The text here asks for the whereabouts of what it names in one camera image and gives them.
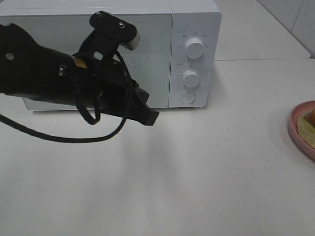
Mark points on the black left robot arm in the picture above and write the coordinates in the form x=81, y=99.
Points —
x=29, y=70

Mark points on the white microwave door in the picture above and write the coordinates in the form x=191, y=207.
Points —
x=148, y=64

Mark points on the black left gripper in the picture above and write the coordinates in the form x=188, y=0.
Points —
x=112, y=78

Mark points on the white bread sandwich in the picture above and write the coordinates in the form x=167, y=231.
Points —
x=306, y=127

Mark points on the white upper power knob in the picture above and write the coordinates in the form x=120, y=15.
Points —
x=194, y=47

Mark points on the white microwave oven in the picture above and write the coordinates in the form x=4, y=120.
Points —
x=190, y=18

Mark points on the pink round plate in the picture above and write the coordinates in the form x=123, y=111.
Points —
x=292, y=127

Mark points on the white round door button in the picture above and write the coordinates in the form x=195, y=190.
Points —
x=188, y=98

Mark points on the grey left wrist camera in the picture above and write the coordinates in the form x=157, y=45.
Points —
x=115, y=28

